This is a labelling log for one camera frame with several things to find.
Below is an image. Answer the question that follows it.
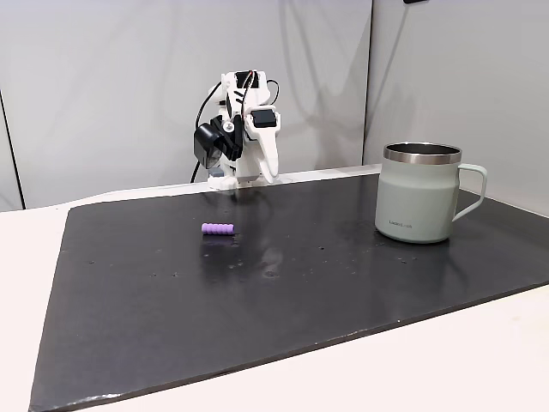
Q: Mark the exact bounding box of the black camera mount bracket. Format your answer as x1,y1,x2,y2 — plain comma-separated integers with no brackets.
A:
213,114,244,162

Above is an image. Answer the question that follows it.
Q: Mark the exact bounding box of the black table mat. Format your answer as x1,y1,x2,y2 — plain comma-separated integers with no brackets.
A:
28,171,549,412

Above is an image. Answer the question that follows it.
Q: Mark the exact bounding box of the pale green steel-rimmed mug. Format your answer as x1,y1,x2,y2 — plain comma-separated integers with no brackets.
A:
374,142,489,245

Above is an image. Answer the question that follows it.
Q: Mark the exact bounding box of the purple ribbed pen grip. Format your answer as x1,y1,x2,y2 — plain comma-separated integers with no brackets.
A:
201,221,237,237

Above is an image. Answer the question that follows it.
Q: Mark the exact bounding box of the black camera box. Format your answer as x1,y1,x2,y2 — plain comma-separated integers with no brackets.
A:
193,122,226,169

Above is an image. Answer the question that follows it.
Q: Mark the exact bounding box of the black camera cable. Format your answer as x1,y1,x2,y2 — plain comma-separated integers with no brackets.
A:
196,84,222,130

